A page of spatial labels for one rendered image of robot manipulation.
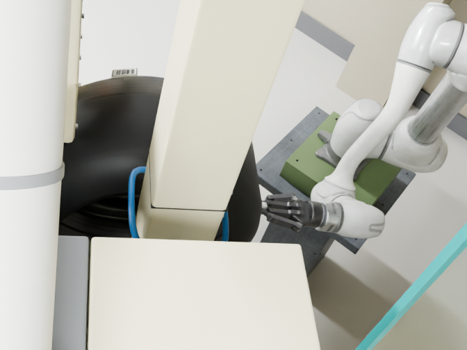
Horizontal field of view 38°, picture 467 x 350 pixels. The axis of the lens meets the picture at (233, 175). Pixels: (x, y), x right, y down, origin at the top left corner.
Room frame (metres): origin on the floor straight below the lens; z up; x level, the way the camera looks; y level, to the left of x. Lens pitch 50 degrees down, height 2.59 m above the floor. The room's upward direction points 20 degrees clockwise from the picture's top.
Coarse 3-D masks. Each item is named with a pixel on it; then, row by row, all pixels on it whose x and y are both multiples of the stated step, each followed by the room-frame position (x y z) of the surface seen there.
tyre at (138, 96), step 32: (96, 96) 1.03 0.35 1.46; (128, 96) 1.04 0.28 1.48; (160, 96) 1.07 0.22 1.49; (96, 128) 0.94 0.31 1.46; (128, 128) 0.95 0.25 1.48; (64, 160) 0.87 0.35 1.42; (96, 160) 0.87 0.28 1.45; (128, 160) 0.89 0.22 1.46; (64, 192) 0.82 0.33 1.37; (96, 192) 0.84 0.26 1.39; (256, 192) 1.03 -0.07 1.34; (64, 224) 0.99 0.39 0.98; (96, 224) 1.05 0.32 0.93; (128, 224) 1.10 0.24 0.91; (256, 224) 1.02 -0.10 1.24
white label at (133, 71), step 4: (132, 68) 1.15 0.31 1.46; (136, 68) 1.15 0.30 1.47; (112, 72) 1.12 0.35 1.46; (116, 72) 1.12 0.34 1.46; (120, 72) 1.13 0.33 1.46; (124, 72) 1.13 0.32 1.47; (128, 72) 1.13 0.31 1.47; (132, 72) 1.13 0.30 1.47; (136, 72) 1.13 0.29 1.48; (112, 76) 1.10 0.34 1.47; (116, 76) 1.10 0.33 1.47; (120, 76) 1.11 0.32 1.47
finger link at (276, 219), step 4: (272, 216) 1.16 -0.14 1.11; (276, 216) 1.17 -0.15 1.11; (272, 220) 1.16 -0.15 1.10; (276, 220) 1.16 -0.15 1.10; (280, 220) 1.16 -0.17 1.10; (284, 220) 1.17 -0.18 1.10; (288, 220) 1.17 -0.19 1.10; (292, 220) 1.18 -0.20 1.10; (280, 224) 1.16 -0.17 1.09; (284, 224) 1.16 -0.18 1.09; (288, 224) 1.16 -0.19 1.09; (292, 224) 1.17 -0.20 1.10; (296, 224) 1.17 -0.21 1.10; (292, 228) 1.17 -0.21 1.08; (300, 228) 1.16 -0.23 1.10; (296, 232) 1.16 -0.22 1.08
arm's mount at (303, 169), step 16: (336, 112) 2.04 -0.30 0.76; (320, 128) 1.93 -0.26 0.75; (304, 144) 1.82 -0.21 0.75; (320, 144) 1.85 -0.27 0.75; (288, 160) 1.72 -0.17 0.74; (304, 160) 1.75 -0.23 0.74; (320, 160) 1.77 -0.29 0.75; (288, 176) 1.71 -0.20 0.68; (304, 176) 1.69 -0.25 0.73; (320, 176) 1.70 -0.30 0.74; (368, 176) 1.77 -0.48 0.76; (384, 176) 1.80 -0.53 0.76; (304, 192) 1.68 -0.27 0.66; (368, 192) 1.70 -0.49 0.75
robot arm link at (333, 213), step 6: (324, 204) 1.27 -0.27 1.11; (330, 204) 1.27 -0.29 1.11; (336, 204) 1.28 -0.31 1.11; (324, 210) 1.25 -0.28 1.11; (330, 210) 1.25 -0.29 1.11; (336, 210) 1.26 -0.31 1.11; (342, 210) 1.27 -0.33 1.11; (324, 216) 1.23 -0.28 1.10; (330, 216) 1.23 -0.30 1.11; (336, 216) 1.24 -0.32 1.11; (342, 216) 1.25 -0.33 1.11; (324, 222) 1.22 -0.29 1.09; (330, 222) 1.22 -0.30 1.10; (336, 222) 1.23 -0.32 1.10; (342, 222) 1.24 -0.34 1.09; (318, 228) 1.22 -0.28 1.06; (324, 228) 1.22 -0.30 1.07; (330, 228) 1.22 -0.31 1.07; (336, 228) 1.23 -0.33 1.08
